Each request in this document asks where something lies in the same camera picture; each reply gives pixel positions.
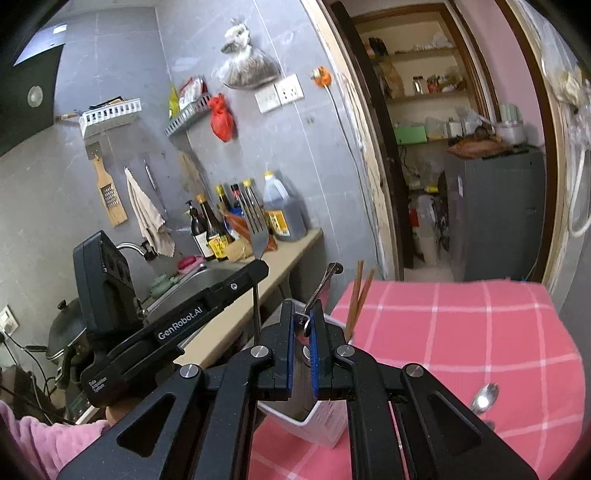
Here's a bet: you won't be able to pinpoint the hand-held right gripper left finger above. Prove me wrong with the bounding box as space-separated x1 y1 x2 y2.
55 299 296 480

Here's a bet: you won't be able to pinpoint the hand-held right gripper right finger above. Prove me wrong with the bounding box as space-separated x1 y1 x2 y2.
309 304 539 480

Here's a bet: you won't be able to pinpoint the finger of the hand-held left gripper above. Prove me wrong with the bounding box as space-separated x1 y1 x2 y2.
198 259 270 308

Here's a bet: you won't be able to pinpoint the metal fork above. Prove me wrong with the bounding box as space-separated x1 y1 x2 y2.
240 184 270 343

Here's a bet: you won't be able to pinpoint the metal spoon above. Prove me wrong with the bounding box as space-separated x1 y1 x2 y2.
469 383 501 431
294 261 344 365

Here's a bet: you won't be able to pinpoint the white perforated utensil basket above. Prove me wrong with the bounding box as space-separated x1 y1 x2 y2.
256 299 357 450

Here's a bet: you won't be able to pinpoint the wooden chopstick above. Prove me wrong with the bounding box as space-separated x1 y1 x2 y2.
348 269 376 340
344 260 365 340

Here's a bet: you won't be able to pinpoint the person's left forearm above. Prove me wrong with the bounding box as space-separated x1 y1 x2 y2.
0 399 136 480

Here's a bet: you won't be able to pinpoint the steel kitchen sink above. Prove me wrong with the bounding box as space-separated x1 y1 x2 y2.
142 260 259 325

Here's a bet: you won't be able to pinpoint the steel faucet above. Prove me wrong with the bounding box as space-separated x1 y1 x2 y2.
115 242 158 262

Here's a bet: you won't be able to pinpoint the soy sauce bottle yellow label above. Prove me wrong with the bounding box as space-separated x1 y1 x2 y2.
196 193 234 260

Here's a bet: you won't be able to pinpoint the pink dish sponge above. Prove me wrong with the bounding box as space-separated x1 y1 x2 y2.
177 255 206 276

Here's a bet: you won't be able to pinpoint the green dish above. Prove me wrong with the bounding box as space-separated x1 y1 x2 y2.
150 274 179 297

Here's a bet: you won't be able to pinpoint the black wok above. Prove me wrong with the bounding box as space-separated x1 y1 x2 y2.
45 297 89 361

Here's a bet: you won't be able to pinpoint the beige kitchen counter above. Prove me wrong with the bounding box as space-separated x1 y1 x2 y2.
174 228 325 371

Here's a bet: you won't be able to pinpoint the orange brown sachet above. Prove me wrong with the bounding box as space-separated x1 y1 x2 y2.
220 210 278 253

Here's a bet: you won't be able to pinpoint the dark bottle white label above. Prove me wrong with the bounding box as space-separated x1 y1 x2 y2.
189 200 214 260

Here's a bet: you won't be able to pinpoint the beige hanging towel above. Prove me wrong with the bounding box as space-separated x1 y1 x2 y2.
123 167 177 257

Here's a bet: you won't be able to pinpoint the large dark liquid jug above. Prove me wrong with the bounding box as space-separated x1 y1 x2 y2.
262 171 308 243

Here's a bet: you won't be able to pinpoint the yellow cap sauce bottle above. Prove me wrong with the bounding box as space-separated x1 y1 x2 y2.
242 178 259 217
215 184 234 219

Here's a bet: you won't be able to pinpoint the wooden grater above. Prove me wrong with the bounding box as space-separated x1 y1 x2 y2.
85 141 129 228

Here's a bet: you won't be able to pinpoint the metal hanging tongs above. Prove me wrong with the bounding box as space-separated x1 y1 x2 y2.
144 159 163 214

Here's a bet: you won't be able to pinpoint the pink checked tablecloth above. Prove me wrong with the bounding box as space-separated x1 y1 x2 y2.
249 277 587 480

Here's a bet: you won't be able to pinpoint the red plastic bag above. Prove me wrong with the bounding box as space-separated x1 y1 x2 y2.
207 93 235 143

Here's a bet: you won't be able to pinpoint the red white packet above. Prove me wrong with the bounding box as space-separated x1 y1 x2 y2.
178 77 206 110

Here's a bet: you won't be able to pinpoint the clear bag of dried goods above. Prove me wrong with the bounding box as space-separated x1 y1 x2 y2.
217 17 282 89

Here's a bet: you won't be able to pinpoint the dark grey appliance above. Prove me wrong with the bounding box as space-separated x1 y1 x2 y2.
443 146 548 283

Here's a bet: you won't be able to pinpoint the green box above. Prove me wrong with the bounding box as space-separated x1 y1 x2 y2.
394 125 428 145

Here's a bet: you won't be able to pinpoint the brown cutting board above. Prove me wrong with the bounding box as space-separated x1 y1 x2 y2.
446 138 514 159

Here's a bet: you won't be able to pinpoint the wooden shelf unit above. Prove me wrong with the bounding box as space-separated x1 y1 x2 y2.
350 8 491 145

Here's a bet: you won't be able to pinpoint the white pipe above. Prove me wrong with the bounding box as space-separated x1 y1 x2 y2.
567 147 591 239

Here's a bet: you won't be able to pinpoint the clear plastic bag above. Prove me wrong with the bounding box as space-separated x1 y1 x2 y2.
570 111 591 149

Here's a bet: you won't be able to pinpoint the cream rags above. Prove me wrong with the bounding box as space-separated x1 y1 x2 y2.
556 64 591 112

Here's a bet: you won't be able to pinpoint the grey wall socket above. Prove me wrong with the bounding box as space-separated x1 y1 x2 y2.
0 304 20 336

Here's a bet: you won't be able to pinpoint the white cable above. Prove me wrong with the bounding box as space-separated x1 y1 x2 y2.
327 87 385 278

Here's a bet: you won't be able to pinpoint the white wall rack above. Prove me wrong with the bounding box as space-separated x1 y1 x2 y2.
78 96 142 137

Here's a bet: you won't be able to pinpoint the grey wall rack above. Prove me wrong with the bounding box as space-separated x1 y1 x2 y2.
163 93 213 138

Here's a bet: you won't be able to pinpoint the cream wooden door frame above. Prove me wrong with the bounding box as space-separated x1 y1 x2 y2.
300 0 570 297

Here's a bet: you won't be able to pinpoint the white wall switch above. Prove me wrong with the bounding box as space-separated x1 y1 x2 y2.
254 86 282 114

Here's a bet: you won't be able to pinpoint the white wall socket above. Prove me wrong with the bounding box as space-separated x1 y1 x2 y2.
275 73 306 103

